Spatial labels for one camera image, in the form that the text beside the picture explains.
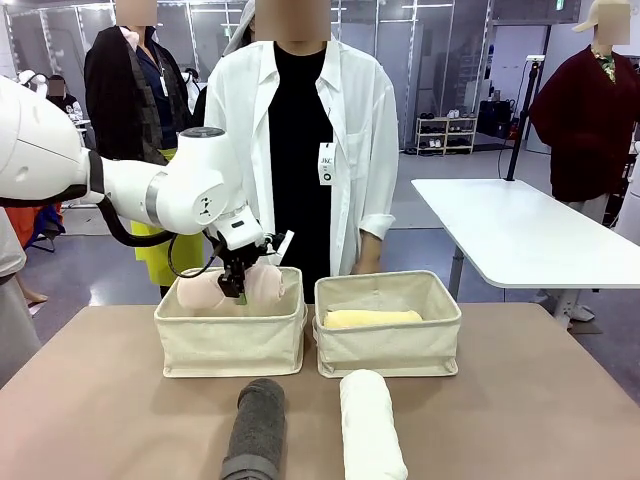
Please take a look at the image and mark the light grey garment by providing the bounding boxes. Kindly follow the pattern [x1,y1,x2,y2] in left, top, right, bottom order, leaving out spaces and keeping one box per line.
[0,209,42,386]

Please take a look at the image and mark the pink towel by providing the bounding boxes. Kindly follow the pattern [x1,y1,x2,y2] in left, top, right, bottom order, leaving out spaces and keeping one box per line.
[175,263,286,317]

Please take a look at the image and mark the person in printed black shirt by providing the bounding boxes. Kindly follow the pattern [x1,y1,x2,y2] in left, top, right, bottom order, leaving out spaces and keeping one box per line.
[47,74,84,124]

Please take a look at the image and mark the black t-shirt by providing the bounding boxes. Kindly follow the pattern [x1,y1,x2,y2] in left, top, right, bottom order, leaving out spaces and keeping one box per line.
[268,42,335,304]

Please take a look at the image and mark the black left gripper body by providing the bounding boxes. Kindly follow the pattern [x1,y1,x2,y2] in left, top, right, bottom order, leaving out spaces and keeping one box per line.
[214,243,267,282]

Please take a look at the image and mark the bare mannequin legs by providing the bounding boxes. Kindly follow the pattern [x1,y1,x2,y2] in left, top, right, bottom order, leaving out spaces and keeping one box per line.
[14,277,49,307]

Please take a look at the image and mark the black tripod pole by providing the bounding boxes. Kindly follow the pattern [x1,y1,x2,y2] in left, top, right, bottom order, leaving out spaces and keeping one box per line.
[505,55,545,182]

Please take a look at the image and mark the wooden shoe rack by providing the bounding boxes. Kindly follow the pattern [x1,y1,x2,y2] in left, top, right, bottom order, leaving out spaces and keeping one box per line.
[415,115,479,156]

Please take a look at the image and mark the yellow towel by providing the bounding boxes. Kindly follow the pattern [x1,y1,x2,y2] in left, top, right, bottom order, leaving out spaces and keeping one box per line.
[323,309,424,330]

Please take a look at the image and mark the person's left hand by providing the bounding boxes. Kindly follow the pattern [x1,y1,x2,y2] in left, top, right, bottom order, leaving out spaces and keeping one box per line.
[353,249,382,275]

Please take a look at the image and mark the person's left forearm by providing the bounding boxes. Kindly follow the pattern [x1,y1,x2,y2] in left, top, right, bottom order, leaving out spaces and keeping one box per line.
[358,230,385,256]

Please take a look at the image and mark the white open shirt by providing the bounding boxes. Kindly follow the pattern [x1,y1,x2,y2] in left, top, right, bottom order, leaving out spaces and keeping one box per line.
[203,37,400,279]

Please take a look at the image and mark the mannequin in maroon coat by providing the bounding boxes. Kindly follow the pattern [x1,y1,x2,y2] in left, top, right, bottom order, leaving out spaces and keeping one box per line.
[528,0,640,231]

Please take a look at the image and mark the black case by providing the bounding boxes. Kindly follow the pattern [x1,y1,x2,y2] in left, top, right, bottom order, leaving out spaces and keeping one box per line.
[477,99,516,139]

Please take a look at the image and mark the white side table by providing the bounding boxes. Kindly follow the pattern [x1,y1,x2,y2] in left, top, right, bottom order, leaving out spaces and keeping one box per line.
[410,178,640,331]

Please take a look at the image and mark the beige fabric basket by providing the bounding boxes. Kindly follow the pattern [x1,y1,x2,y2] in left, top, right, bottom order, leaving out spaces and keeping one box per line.
[153,266,307,379]
[313,270,462,379]

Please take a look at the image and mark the grey towel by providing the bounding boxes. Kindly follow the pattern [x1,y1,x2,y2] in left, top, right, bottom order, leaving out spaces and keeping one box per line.
[219,378,288,480]

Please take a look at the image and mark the white sneaker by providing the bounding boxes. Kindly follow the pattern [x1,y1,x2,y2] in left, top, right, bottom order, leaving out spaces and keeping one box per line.
[567,302,596,324]

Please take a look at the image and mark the grey hooded garment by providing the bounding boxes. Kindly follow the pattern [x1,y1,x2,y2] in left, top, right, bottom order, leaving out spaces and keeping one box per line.
[223,0,257,57]

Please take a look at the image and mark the white towel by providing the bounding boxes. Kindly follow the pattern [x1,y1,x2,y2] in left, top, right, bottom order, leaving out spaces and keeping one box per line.
[339,368,409,480]

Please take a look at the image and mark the orange garment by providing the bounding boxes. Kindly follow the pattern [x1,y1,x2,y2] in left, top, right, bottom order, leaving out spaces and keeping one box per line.
[19,202,66,251]

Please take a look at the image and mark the beige cap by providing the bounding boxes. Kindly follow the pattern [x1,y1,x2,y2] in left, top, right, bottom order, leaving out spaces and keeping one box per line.
[572,0,601,34]

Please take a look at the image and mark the white name tag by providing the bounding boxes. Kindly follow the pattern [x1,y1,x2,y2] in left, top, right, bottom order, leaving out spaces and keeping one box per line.
[318,142,336,186]

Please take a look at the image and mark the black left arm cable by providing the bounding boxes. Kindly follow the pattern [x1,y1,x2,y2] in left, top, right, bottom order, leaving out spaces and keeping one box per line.
[97,197,224,280]

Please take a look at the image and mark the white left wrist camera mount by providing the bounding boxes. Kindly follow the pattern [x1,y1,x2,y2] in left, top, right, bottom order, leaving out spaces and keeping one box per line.
[264,230,295,267]

